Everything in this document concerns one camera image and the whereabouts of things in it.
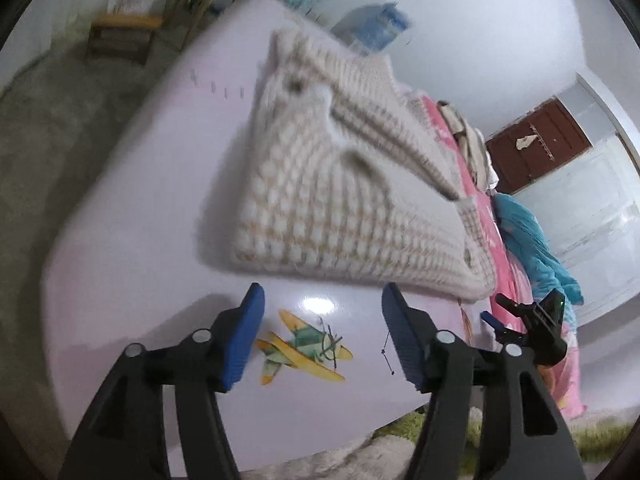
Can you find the brown wooden door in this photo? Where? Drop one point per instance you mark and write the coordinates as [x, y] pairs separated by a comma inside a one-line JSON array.
[[542, 145]]

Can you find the small wooden stool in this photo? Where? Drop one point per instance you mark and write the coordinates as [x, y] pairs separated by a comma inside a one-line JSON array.
[[125, 27]]

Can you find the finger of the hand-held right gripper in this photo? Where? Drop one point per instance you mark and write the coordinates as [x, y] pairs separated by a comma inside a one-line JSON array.
[[495, 324], [515, 307]]

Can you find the beige clothes pile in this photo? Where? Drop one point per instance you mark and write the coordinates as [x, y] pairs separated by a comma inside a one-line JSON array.
[[472, 150]]

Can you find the small white hanging cloth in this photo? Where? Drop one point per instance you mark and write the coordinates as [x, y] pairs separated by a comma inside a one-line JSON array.
[[525, 142]]

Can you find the pink printed glossy sheet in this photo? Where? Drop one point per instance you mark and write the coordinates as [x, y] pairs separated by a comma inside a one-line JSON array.
[[150, 200]]

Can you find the white green fleece blanket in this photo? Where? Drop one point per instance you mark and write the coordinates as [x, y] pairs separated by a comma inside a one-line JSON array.
[[595, 435]]

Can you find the white door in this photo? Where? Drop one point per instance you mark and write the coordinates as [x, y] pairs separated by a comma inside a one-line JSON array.
[[595, 220]]

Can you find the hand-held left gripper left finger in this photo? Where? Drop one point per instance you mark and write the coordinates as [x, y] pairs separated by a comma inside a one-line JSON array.
[[244, 342]]

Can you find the blue water bottle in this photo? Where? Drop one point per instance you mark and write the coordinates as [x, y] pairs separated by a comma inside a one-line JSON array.
[[372, 22]]

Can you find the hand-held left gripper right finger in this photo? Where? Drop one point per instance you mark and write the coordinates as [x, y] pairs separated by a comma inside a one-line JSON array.
[[404, 342]]

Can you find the beige white checked coat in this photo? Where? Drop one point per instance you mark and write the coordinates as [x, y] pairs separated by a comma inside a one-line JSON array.
[[340, 190]]

